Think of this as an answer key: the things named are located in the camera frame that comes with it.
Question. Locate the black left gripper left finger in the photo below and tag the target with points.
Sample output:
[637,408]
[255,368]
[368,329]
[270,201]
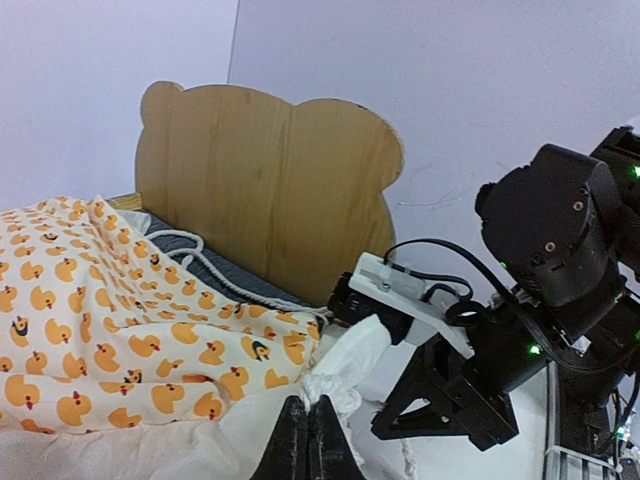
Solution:
[285,456]

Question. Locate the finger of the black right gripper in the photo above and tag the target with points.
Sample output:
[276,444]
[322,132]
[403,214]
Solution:
[420,404]

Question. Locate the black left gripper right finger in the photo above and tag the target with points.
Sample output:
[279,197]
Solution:
[329,456]

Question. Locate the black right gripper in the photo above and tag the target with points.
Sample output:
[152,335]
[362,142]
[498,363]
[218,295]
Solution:
[560,226]

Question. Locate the wooden pet bed frame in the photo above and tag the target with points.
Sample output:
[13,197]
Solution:
[291,193]

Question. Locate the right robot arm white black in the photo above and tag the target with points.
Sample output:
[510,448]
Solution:
[562,226]

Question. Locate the grey bed mat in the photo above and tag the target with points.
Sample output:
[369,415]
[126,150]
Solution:
[232,272]

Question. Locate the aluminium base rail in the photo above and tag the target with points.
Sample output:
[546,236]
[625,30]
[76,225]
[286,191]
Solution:
[577,442]

